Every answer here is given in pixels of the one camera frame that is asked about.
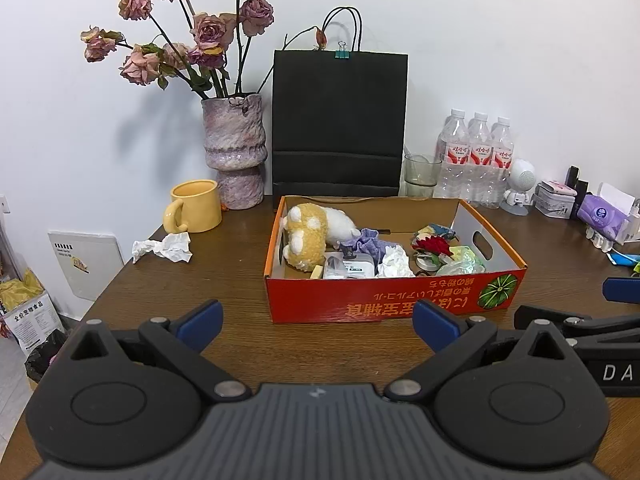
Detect purple ceramic vase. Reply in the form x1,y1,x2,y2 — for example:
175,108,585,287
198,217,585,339
201,92,267,211

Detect white robot speaker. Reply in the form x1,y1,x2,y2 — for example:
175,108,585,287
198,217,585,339
501,159,539,217

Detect purple knitted cloth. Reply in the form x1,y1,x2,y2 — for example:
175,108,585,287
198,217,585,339
340,228,401,261

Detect white tissue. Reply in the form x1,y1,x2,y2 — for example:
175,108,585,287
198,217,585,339
375,245,416,279
131,231,193,264

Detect red fabric flower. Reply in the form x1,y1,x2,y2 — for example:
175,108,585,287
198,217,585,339
415,236,451,257

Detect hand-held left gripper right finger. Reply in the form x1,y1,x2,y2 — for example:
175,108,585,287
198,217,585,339
383,298,572,402

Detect grey plastic container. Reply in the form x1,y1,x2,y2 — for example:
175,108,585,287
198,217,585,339
322,252,376,280

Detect iridescent plastic packet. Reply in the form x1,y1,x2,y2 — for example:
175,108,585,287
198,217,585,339
437,245,486,276

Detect purple tissue pack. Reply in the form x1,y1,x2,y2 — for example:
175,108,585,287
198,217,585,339
577,194,632,239

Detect yellow mug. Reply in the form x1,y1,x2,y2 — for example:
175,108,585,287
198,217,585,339
164,179,222,234

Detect water bottle red label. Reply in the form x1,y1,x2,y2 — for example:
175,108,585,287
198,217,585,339
488,116,516,210
466,112,494,207
435,108,471,202

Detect floral tin box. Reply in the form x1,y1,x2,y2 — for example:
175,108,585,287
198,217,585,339
534,180,577,219

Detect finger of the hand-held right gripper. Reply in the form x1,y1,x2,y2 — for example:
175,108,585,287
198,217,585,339
602,276,640,304
514,304,640,347

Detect white wall panel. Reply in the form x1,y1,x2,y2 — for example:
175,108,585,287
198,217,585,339
47,230,124,304

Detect black paper bag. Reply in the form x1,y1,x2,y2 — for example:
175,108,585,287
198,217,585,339
271,7,409,199

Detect yellow and white plush toy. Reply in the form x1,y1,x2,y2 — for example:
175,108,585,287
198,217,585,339
280,203,361,269

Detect red cardboard box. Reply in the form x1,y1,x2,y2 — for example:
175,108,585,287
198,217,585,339
264,195,529,324

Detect glass cup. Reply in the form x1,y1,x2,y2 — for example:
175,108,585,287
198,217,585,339
404,152,443,200

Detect black trash bag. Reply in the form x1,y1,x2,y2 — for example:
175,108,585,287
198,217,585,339
25,330,72,392

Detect cardboard box with yellow bags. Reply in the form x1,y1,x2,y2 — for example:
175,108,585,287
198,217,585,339
0,270,66,356

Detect dried rose bouquet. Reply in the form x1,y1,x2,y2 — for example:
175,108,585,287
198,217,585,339
80,0,331,101

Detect dark colourful snack packet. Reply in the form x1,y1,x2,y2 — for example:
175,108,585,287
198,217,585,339
412,224,456,245

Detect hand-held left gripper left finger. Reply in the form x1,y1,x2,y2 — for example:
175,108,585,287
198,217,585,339
65,299,251,403

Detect row of small white bottles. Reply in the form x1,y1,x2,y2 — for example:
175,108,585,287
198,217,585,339
585,225,626,254

